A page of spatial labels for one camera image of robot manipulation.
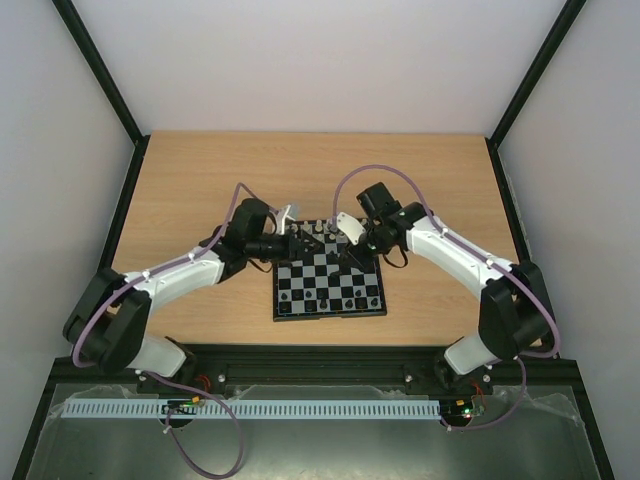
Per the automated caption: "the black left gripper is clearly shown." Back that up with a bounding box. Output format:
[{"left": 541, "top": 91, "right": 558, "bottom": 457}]
[{"left": 247, "top": 228, "right": 325, "bottom": 264}]

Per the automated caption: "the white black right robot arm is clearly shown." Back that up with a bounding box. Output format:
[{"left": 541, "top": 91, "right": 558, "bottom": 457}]
[{"left": 331, "top": 182, "right": 560, "bottom": 392}]

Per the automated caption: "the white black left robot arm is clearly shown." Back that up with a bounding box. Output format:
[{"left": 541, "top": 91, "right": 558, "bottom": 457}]
[{"left": 63, "top": 198, "right": 322, "bottom": 378}]

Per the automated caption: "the black and grey chessboard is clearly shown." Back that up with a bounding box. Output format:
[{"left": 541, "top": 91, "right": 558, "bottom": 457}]
[{"left": 273, "top": 219, "right": 387, "bottom": 322}]

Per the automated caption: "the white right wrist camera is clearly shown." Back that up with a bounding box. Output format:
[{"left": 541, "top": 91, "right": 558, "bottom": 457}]
[{"left": 334, "top": 212, "right": 366, "bottom": 246}]

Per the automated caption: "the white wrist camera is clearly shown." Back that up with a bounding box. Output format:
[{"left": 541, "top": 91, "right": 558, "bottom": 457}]
[
  {"left": 274, "top": 204, "right": 299, "bottom": 235},
  {"left": 334, "top": 212, "right": 366, "bottom": 246}
]

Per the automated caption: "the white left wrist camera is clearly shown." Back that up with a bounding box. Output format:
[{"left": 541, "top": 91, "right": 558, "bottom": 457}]
[{"left": 274, "top": 204, "right": 299, "bottom": 235}]

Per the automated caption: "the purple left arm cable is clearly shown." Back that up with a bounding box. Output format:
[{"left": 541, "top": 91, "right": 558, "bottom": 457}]
[{"left": 72, "top": 182, "right": 246, "bottom": 477}]

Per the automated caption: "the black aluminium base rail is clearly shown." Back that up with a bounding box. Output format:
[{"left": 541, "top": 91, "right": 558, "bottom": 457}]
[{"left": 52, "top": 342, "right": 581, "bottom": 401}]

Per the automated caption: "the grey slotted cable duct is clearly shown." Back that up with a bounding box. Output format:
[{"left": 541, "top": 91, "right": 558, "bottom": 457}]
[{"left": 61, "top": 398, "right": 441, "bottom": 420}]

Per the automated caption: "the black right frame post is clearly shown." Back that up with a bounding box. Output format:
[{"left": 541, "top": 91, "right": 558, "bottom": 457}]
[{"left": 488, "top": 0, "right": 587, "bottom": 146}]

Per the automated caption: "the black frame post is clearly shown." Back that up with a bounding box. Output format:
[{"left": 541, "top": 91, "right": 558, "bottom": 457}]
[
  {"left": 488, "top": 0, "right": 587, "bottom": 146},
  {"left": 52, "top": 0, "right": 149, "bottom": 146}
]

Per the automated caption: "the black left frame post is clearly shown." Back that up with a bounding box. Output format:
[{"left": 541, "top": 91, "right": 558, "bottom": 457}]
[{"left": 52, "top": 0, "right": 149, "bottom": 146}]

